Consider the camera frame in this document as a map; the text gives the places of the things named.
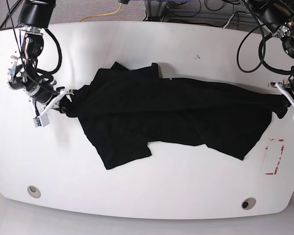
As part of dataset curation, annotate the white cable on floor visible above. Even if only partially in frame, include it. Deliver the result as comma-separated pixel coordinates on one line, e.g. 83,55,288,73
222,11,243,29

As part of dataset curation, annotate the red tape rectangle marking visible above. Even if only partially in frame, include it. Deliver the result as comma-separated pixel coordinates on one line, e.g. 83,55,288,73
262,139,285,175

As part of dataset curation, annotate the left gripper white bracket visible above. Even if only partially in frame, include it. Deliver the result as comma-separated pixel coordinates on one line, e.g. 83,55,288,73
268,75,294,107

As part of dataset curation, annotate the right table cable grommet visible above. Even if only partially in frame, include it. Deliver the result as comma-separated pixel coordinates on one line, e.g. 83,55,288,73
241,197,256,210

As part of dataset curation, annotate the table cable grommet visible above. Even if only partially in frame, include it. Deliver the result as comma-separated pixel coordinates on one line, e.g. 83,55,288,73
241,197,256,210
27,186,41,198

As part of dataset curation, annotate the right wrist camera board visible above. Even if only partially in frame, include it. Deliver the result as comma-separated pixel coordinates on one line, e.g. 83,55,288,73
33,114,49,127

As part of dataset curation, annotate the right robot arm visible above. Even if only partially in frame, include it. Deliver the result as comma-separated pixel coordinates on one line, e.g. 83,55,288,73
8,0,69,117

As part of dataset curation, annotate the yellow cable on floor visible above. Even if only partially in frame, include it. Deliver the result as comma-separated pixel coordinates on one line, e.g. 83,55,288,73
78,2,124,23

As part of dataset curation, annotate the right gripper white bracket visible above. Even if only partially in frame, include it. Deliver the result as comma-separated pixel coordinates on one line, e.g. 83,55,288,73
30,87,74,117

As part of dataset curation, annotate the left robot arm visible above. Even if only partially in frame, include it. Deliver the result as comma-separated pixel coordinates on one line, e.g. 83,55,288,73
236,0,294,100

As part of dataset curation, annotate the aluminium frame stand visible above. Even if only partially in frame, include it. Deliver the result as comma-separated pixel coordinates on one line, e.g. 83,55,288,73
143,0,168,22

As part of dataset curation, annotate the left table cable grommet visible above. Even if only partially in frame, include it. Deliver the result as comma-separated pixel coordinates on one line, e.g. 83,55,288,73
27,186,41,198

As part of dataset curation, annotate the black t-shirt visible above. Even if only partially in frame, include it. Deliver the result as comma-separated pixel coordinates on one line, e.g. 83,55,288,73
64,63,289,169

